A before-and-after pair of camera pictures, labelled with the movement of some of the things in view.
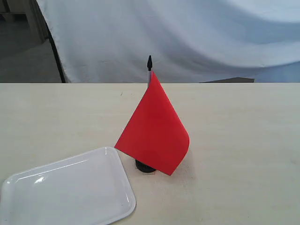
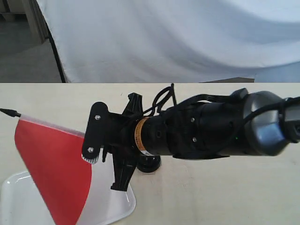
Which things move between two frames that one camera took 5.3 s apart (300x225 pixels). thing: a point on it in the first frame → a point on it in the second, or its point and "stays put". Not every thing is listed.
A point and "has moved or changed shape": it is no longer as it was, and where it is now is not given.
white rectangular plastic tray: x=91 y=188 stays put
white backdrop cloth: x=188 y=41 stays put
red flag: x=156 y=134 has moved or changed shape
